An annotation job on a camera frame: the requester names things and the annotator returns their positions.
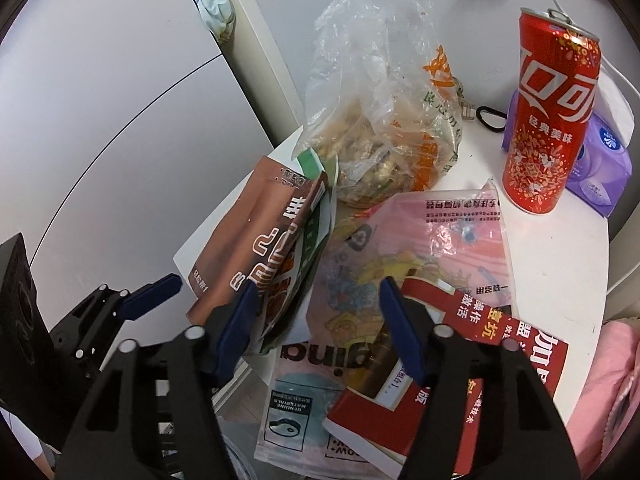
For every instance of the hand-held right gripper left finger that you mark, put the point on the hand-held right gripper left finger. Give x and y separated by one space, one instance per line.
235 335

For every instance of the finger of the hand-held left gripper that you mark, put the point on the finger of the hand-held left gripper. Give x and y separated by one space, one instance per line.
150 294

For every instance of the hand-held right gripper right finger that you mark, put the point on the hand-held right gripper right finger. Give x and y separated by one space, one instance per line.
400 330

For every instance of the brown snack packet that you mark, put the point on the brown snack packet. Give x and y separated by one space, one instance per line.
240 240

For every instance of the pink cartoon plastic bag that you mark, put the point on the pink cartoon plastic bag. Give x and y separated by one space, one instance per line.
450 245

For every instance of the red leaflet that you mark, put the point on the red leaflet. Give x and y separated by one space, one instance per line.
530 360

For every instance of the red soda can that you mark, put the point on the red soda can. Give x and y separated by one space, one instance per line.
545 135

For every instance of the white printed pouch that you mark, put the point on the white printed pouch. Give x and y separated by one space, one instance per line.
300 385

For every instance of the white bedside cabinet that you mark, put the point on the white bedside cabinet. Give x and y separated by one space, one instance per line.
550 260

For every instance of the white wardrobe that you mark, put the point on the white wardrobe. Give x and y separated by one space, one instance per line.
125 110

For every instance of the green snack packet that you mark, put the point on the green snack packet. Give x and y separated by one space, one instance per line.
310 165

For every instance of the clear plastic bag of food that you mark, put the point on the clear plastic bag of food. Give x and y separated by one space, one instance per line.
370 125

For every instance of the pink cloth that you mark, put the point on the pink cloth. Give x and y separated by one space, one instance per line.
605 375

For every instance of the purple tissue pack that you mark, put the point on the purple tissue pack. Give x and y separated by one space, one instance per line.
600 160

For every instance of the light blue cloth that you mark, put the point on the light blue cloth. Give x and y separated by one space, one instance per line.
212 5

